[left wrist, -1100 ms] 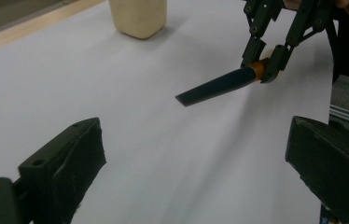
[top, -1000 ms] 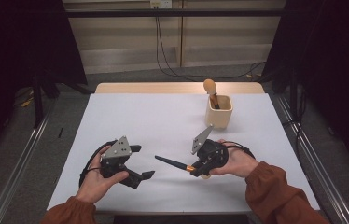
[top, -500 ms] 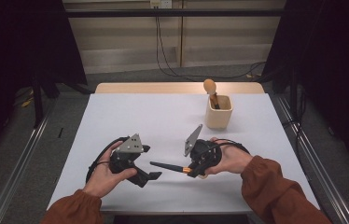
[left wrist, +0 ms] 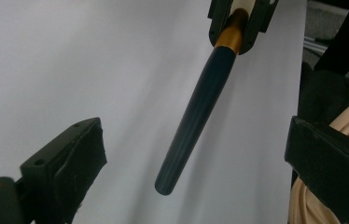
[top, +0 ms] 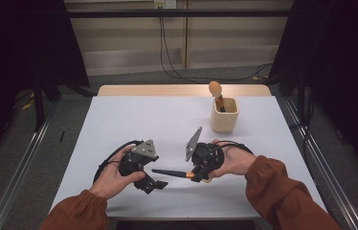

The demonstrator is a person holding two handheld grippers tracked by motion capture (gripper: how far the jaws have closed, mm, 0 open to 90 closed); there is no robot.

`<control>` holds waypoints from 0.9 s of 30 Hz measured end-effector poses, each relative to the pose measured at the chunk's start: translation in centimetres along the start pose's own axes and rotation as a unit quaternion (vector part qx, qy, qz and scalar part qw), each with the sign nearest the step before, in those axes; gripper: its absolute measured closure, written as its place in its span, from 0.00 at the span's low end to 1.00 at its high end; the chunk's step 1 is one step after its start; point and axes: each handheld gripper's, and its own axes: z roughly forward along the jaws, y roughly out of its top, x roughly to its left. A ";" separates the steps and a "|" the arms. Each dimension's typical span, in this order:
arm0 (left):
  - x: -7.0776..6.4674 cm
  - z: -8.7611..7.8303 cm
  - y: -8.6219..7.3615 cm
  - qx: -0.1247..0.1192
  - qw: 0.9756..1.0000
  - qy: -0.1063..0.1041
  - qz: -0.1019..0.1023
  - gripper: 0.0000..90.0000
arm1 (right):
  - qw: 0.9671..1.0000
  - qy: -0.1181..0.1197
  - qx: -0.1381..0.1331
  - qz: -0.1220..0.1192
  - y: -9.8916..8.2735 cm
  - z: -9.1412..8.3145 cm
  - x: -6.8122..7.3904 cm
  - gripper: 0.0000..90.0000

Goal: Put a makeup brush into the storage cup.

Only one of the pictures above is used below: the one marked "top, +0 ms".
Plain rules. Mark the cream square brush holder cup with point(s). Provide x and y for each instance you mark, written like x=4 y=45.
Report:
x=223 y=121

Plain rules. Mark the metal floor rail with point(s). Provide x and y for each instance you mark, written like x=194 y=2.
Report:
x=17 y=179
x=327 y=166

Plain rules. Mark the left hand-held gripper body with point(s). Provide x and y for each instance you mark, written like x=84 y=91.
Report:
x=140 y=156

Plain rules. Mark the person's right hand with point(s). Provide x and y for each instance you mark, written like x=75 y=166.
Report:
x=236 y=163

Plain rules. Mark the black horizontal bar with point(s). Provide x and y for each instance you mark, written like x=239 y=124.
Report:
x=167 y=13

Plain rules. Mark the black stand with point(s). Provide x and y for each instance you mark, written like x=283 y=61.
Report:
x=301 y=96
x=39 y=105

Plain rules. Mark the white wall socket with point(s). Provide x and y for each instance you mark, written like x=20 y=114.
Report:
x=165 y=3

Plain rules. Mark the black curtain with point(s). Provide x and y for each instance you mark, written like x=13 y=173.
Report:
x=17 y=48
x=343 y=64

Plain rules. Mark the wooden table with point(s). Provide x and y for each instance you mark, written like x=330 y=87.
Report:
x=154 y=90

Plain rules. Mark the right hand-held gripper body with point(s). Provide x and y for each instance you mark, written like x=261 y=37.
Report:
x=207 y=156

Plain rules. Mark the person's left hand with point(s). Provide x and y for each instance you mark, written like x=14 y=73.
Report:
x=110 y=182

